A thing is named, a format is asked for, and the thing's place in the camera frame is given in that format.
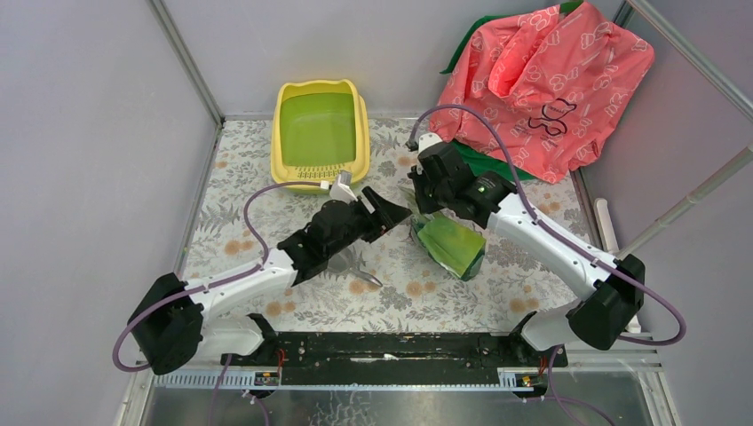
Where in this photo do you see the green litter bag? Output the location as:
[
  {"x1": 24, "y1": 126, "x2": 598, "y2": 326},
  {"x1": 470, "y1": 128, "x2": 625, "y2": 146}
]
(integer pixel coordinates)
[{"x1": 399, "y1": 186, "x2": 487, "y2": 281}]

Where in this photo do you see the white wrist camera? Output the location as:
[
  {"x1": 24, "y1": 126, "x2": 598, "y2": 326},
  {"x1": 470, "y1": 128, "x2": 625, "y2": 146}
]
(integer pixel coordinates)
[
  {"x1": 405, "y1": 132, "x2": 443, "y2": 154},
  {"x1": 320, "y1": 170, "x2": 358, "y2": 203}
]

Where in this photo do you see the floral table mat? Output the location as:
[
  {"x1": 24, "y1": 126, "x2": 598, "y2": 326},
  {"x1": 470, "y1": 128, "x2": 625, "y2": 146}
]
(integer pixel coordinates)
[{"x1": 181, "y1": 120, "x2": 575, "y2": 332}]

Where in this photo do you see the white metal pole stand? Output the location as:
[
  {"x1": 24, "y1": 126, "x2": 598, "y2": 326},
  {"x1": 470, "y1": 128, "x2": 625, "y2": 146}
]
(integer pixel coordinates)
[{"x1": 594, "y1": 144, "x2": 753, "y2": 335}]

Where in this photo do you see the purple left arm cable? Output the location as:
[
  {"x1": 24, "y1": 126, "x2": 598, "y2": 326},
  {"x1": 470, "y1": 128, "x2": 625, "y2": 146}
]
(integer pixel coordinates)
[{"x1": 111, "y1": 180, "x2": 334, "y2": 426}]

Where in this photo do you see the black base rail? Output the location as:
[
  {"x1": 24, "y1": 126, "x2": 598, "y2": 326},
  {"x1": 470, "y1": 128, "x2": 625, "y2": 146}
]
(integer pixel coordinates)
[{"x1": 221, "y1": 332, "x2": 568, "y2": 387}]

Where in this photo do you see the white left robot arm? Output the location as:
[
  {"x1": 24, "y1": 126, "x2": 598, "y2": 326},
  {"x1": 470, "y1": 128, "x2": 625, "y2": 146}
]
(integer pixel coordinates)
[{"x1": 123, "y1": 193, "x2": 410, "y2": 375}]

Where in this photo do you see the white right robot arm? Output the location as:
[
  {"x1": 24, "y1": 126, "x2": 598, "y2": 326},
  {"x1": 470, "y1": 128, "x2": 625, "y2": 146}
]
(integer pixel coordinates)
[{"x1": 407, "y1": 133, "x2": 646, "y2": 351}]

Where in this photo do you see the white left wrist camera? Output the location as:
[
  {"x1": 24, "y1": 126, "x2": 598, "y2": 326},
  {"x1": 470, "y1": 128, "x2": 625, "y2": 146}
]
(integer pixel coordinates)
[{"x1": 320, "y1": 170, "x2": 358, "y2": 203}]

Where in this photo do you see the silver metal scoop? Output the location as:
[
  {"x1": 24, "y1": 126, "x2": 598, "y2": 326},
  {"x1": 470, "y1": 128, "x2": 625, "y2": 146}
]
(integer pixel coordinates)
[{"x1": 327, "y1": 248, "x2": 384, "y2": 288}]

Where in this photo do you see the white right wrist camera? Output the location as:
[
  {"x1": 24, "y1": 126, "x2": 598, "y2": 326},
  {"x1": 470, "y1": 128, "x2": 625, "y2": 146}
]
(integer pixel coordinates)
[{"x1": 405, "y1": 132, "x2": 443, "y2": 154}]

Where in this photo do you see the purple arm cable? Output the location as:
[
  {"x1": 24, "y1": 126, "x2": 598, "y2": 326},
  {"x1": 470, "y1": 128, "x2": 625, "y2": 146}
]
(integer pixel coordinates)
[
  {"x1": 111, "y1": 180, "x2": 334, "y2": 426},
  {"x1": 407, "y1": 104, "x2": 688, "y2": 426}
]

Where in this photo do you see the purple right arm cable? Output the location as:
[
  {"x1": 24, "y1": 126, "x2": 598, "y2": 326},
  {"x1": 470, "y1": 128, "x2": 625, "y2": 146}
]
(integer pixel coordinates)
[{"x1": 407, "y1": 104, "x2": 688, "y2": 426}]

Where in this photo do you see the yellow litter box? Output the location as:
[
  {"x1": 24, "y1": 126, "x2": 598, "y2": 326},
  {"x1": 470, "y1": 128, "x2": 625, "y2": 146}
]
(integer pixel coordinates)
[{"x1": 270, "y1": 79, "x2": 371, "y2": 192}]

